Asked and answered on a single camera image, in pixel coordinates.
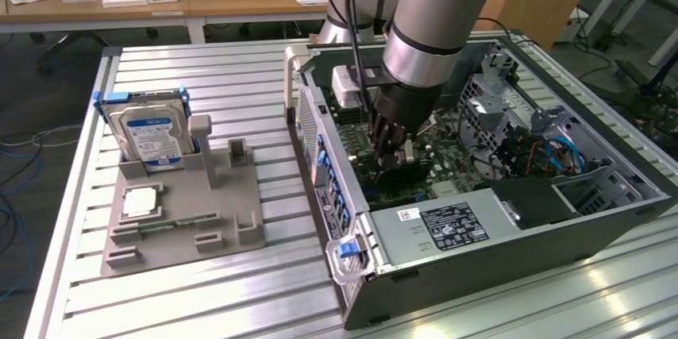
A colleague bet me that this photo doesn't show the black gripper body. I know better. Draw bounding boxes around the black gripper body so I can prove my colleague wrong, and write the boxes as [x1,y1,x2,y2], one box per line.
[370,79,448,136]

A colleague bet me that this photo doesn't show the graphics card with metal bracket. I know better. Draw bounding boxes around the graphics card with metal bracket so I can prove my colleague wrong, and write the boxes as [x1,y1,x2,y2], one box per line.
[362,138,436,198]

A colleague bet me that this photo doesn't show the metal socket cover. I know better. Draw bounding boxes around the metal socket cover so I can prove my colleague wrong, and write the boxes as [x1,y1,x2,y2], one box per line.
[421,110,442,138]

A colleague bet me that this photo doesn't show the perforated metal drive cage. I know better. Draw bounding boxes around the perforated metal drive cage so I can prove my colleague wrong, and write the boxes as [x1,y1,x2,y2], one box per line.
[456,71,540,157]

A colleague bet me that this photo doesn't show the green motherboard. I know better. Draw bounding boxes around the green motherboard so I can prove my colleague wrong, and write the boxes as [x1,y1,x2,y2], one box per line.
[326,92,497,213]

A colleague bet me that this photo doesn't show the grey power supply unit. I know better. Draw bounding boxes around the grey power supply unit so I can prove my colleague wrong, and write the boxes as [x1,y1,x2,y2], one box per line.
[368,187,527,273]

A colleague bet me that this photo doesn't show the blue case latch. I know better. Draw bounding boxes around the blue case latch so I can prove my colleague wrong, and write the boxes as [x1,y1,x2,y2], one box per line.
[337,241,362,261]

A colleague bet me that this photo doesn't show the black plastic shroud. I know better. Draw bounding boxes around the black plastic shroud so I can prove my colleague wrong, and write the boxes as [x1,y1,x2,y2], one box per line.
[482,175,584,232]

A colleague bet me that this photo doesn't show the open grey PC case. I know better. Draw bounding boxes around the open grey PC case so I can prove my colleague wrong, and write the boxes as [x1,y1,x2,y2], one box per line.
[284,30,678,332]

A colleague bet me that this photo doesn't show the wooden desk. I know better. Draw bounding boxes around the wooden desk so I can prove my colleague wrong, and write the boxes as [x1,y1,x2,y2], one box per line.
[0,0,478,44]

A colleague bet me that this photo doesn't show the grey parts rack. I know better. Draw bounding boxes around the grey parts rack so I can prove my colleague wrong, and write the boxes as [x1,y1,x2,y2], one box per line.
[101,114,270,279]

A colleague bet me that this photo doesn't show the metal disk bay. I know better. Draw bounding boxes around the metal disk bay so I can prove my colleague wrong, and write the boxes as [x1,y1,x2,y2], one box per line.
[551,162,671,218]

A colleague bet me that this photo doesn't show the black office chair base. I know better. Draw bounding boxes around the black office chair base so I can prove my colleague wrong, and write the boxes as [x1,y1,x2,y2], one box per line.
[615,56,678,133]

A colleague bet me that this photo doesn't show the hard disk with blue rails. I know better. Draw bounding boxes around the hard disk with blue rails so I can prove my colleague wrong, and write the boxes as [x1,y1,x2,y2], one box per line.
[93,85,193,176]

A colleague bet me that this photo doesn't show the green RAM stick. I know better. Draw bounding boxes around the green RAM stick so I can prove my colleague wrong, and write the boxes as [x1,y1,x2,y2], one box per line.
[137,218,202,236]

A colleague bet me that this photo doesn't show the silver CPU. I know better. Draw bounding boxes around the silver CPU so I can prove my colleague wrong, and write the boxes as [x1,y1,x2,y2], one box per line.
[123,187,162,220]

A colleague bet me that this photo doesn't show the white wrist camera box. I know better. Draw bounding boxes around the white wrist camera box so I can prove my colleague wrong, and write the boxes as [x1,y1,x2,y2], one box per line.
[332,64,384,110]

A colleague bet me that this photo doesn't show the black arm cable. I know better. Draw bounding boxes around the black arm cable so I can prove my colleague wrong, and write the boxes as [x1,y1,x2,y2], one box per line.
[322,0,373,117]

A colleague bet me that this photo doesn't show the red black drive wires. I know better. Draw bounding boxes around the red black drive wires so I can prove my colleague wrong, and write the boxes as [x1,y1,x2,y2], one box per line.
[501,136,553,179]

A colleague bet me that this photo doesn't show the black cable behind case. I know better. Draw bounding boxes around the black cable behind case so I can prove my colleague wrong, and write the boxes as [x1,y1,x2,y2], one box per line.
[474,17,537,44]

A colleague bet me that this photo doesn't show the blue SATA wire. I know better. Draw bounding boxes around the blue SATA wire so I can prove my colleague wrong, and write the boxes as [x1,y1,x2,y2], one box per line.
[544,137,589,176]

